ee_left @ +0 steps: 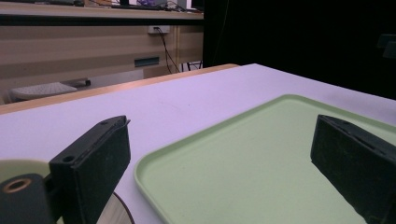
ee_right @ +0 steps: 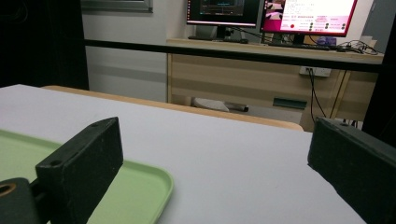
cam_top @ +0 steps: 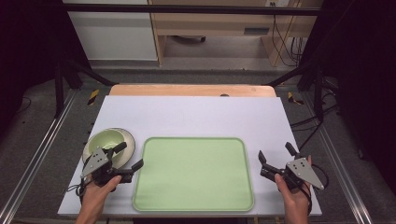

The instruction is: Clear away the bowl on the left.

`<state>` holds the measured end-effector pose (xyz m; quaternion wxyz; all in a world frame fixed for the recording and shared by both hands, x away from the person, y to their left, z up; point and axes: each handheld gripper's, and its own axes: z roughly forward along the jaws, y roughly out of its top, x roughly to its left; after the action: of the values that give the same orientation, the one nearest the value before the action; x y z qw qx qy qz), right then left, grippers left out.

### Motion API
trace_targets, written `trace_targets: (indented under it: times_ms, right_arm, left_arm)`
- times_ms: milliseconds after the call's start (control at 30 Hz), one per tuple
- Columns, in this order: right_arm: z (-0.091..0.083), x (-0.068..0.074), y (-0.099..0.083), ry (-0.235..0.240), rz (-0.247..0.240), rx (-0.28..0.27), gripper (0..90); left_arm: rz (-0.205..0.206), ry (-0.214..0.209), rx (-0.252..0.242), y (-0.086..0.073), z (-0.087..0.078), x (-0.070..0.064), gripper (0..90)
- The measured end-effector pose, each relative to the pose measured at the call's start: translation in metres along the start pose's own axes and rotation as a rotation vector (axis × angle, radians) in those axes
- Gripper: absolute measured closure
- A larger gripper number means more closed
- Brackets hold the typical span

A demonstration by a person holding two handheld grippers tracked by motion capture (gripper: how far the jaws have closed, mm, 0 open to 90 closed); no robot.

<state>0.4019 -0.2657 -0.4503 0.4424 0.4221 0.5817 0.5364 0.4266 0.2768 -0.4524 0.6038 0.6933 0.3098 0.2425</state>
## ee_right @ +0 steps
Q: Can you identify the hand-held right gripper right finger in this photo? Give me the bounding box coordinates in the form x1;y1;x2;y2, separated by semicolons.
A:
307;117;396;224

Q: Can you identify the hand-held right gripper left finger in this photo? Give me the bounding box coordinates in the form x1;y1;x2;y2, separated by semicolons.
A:
35;117;124;224

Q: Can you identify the light green plastic tray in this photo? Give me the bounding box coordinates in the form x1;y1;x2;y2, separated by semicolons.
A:
0;129;175;224

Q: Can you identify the white power strip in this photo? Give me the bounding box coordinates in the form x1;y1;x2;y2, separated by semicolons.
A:
299;65;332;77

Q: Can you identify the black curtain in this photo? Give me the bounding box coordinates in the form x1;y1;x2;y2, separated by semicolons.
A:
0;0;90;91

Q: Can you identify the black keyboard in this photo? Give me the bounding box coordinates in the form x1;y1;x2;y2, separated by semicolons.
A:
268;41;332;51

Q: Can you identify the light wooden desk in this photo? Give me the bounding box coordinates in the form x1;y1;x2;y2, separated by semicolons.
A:
165;37;385;133

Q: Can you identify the bright screen computer monitor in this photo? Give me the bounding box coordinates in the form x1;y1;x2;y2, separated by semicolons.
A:
261;0;359;38

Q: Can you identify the grey framed board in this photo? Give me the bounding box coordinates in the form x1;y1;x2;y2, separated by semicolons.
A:
79;0;154;14

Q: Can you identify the black horizontal metal bar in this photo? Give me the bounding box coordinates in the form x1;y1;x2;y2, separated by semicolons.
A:
83;38;396;75

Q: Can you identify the dark screen computer monitor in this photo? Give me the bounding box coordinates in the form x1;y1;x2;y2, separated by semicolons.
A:
186;0;262;28

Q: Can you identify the black power cable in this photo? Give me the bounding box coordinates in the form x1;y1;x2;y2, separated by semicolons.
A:
307;68;328;123

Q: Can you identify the tangle of black cables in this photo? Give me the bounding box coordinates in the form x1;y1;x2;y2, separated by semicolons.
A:
337;39;380;56

